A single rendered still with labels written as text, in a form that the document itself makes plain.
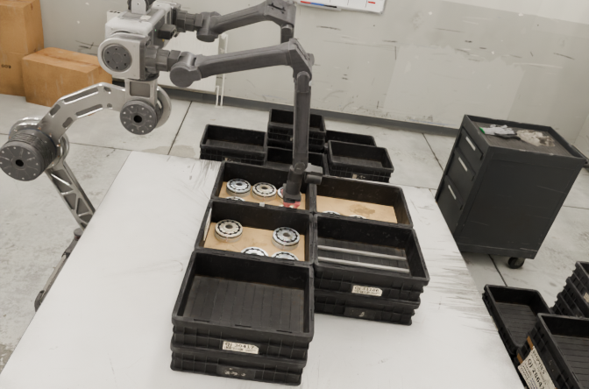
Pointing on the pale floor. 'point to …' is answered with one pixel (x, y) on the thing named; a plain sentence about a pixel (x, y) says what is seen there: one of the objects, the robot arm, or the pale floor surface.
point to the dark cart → (505, 188)
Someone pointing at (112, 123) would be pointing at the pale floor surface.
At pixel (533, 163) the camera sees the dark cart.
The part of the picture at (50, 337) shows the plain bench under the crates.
